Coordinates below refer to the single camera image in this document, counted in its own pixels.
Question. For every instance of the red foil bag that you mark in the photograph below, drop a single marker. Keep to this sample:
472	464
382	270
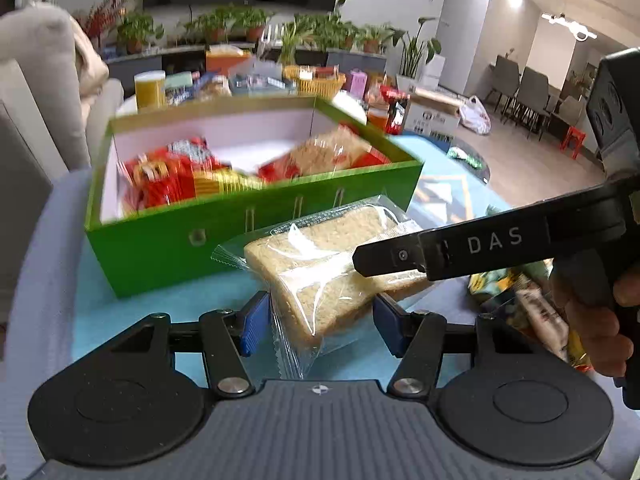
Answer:
395	105

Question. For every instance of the orange tissue box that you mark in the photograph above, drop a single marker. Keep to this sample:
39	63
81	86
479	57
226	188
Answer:
227	60

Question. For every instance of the red round-print snack packet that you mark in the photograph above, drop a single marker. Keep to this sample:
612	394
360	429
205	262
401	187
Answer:
155	185

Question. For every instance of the yellow woven basket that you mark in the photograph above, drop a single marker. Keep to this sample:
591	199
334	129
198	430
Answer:
315	84

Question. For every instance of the green foil packet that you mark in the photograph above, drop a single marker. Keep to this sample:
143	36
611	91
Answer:
464	159

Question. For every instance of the pink carton box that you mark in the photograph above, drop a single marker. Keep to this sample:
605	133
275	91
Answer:
358	85

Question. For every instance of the yellow cylindrical can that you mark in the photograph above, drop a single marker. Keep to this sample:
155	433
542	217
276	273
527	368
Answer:
150	91

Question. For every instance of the white cardboard carton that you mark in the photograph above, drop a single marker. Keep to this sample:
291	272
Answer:
430	117

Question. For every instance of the red berry plant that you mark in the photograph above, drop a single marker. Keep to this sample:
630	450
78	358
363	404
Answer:
102	15

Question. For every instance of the clear orange cracker packet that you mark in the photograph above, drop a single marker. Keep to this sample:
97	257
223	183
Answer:
325	152

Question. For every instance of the potted green plant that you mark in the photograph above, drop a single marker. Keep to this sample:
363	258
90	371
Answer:
212	25
137	32
254	25

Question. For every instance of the beige sofa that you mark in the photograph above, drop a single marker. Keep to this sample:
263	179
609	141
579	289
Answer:
35	110

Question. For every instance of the white floor appliance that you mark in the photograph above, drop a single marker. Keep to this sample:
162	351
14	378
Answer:
435	66

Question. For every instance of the orange cylinder cup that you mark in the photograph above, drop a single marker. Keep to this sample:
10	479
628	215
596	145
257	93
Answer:
377	119

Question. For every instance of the person's right hand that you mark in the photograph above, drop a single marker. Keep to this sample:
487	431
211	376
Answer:
592	335

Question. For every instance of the printed teal mat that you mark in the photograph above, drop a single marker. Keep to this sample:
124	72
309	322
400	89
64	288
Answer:
50	270

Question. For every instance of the beige brown small snack packet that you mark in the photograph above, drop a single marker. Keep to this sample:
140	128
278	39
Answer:
542	322

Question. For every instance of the red plastic stool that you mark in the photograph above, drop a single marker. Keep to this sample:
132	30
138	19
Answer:
574	141

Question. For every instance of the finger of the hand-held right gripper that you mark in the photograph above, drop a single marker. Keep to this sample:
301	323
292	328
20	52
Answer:
387	257

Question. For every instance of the small potted plant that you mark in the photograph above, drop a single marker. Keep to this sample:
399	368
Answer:
374	39

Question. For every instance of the white plastic bag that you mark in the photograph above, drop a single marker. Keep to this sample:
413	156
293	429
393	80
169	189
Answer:
475	117

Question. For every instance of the spider plant in glass vase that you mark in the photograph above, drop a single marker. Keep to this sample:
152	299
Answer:
295	40

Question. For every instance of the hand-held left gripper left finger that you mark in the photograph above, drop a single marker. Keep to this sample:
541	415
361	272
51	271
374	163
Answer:
255	322

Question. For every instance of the ceiling light fixture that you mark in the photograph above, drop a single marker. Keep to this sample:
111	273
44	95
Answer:
570	25

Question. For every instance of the green cardboard box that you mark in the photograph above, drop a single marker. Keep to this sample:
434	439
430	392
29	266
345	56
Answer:
165	255

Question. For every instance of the sliced bread clear packet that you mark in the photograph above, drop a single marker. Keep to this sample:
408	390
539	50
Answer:
320	270

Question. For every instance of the bushy potted plant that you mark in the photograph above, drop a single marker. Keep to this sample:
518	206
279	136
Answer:
337	30

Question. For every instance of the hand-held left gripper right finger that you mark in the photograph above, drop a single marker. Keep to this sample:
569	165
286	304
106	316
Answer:
390	322

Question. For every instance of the tall leafy plant white pot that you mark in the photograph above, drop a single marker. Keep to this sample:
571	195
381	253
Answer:
415	50

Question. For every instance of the red yellow striped snack packet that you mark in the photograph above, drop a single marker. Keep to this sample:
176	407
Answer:
225	180

